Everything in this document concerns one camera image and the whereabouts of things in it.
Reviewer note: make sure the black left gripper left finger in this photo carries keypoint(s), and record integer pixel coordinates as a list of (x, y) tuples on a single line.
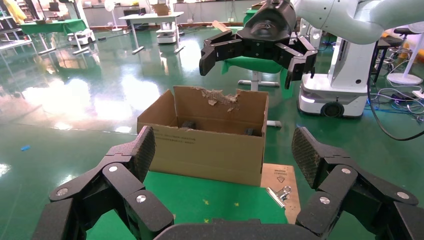
[(122, 179)]

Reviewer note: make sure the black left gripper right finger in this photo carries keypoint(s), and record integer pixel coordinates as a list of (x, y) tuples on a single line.
[(334, 179)]

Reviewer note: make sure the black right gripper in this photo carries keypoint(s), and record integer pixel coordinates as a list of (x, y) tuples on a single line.
[(268, 26)]

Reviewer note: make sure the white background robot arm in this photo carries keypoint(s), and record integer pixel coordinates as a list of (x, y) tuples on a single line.
[(314, 33)]

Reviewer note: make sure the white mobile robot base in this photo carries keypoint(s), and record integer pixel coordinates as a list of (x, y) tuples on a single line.
[(81, 36), (165, 34)]

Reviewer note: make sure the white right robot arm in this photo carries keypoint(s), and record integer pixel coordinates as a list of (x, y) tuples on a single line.
[(348, 16)]

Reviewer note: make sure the large open cardboard carton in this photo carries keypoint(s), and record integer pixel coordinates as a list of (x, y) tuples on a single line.
[(212, 155)]

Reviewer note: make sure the brown cardboard box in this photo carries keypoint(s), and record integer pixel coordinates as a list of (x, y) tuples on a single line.
[(161, 10)]

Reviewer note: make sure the green cloth covered table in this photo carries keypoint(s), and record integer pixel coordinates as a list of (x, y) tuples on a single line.
[(258, 64), (53, 26)]

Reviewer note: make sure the white table stand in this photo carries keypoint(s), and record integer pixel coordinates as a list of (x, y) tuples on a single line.
[(255, 78)]

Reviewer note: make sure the printed brown board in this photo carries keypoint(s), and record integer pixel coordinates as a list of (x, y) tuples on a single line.
[(281, 172)]

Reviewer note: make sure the silver binder clip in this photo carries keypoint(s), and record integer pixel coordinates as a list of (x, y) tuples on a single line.
[(276, 197)]

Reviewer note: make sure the black foam block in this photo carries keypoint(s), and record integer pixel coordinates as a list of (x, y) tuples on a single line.
[(249, 132)]

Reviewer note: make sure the white wheeled background robot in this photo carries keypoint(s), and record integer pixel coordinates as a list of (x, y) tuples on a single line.
[(348, 82)]

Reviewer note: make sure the blue floor scrap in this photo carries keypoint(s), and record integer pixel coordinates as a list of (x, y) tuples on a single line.
[(25, 148)]

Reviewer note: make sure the white desk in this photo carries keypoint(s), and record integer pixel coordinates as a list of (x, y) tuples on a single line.
[(149, 16)]

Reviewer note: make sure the white power strip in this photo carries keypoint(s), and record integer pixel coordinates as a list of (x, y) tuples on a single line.
[(419, 94)]

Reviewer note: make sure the black monitor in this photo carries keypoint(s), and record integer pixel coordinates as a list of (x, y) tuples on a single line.
[(134, 11)]

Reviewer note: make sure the black stool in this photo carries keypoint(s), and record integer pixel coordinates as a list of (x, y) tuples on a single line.
[(394, 46)]

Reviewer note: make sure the metal shelf rack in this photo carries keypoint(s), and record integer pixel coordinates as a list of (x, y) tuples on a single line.
[(10, 31)]

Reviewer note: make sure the yellow garment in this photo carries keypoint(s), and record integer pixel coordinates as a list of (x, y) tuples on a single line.
[(15, 11)]

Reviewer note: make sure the white pedestal fan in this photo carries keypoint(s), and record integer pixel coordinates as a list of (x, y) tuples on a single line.
[(109, 5), (402, 78)]

